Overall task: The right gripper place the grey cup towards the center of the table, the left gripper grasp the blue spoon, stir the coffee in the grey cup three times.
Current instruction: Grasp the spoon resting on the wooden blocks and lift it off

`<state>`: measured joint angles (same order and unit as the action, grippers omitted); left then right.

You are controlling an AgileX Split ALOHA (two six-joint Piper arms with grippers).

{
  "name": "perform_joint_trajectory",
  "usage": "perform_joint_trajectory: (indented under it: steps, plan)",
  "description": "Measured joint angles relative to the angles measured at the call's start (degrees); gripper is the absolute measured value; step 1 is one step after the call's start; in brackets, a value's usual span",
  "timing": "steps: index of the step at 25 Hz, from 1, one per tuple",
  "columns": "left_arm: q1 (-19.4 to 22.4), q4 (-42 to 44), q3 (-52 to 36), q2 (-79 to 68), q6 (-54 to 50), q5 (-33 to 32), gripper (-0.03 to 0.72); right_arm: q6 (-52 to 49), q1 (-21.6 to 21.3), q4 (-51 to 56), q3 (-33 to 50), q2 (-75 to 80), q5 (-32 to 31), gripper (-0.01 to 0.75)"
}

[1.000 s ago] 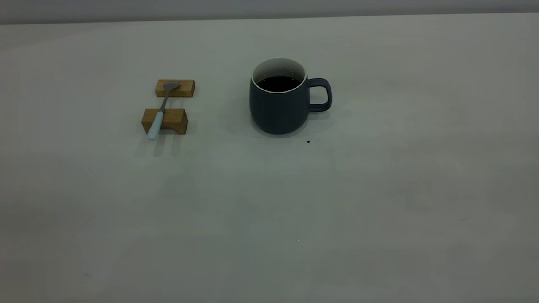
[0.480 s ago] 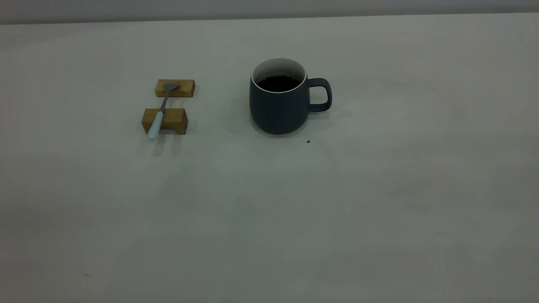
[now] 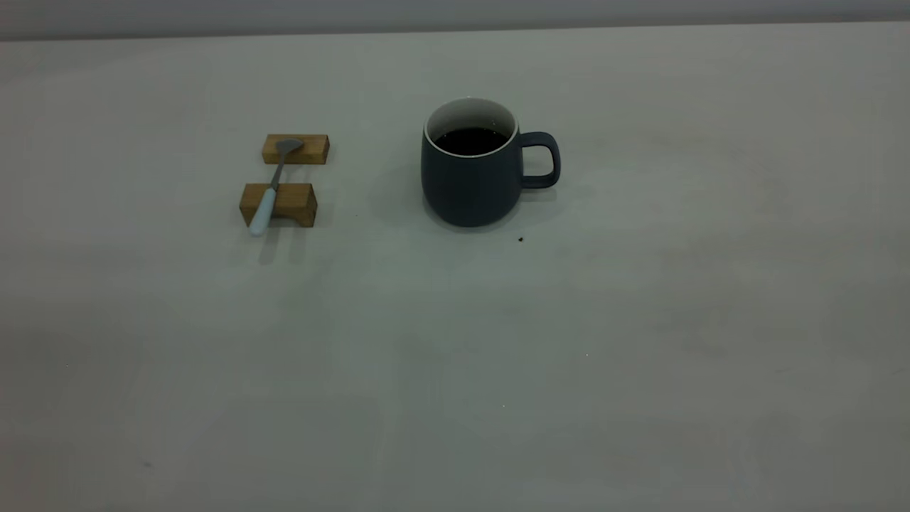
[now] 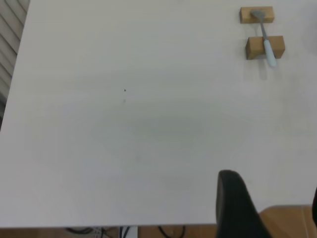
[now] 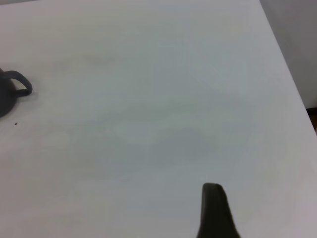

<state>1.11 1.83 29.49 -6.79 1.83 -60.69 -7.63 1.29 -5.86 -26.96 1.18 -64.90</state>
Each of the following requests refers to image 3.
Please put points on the dark grey ceramic mug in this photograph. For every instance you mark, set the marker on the dark grey ceramic mug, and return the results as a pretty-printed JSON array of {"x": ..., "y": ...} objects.
[{"x": 469, "y": 188}]

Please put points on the black coffee liquid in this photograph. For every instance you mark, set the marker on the black coffee liquid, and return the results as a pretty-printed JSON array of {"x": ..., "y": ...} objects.
[{"x": 469, "y": 141}]

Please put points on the arched wooden block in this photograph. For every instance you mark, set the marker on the arched wooden block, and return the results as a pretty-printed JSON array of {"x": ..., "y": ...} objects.
[{"x": 291, "y": 199}]

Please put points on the flat rectangular wooden block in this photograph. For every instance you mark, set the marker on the flat rectangular wooden block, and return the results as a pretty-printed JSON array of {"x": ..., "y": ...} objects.
[{"x": 313, "y": 151}]

